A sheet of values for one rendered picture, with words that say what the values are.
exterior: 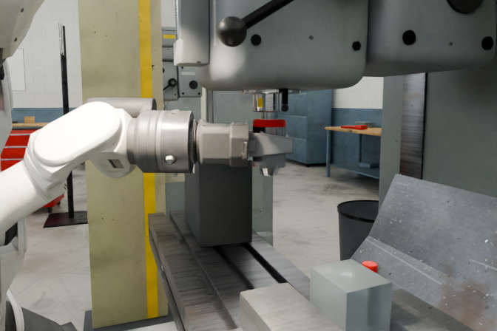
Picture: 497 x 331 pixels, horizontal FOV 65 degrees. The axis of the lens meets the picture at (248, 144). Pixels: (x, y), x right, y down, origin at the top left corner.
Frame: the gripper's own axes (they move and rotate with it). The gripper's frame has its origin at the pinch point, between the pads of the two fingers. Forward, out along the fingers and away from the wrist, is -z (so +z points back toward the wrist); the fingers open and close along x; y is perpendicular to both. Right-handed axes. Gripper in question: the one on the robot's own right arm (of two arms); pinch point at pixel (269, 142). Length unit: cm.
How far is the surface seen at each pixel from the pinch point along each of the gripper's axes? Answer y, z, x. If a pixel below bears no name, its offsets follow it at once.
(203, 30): -14.5, 8.9, -5.1
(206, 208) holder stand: 17.0, 11.0, 26.5
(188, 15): -16.1, 10.8, -5.7
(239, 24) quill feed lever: -13.1, 4.5, -16.1
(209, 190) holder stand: 13.2, 10.4, 26.7
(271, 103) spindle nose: -5.6, 0.0, -2.4
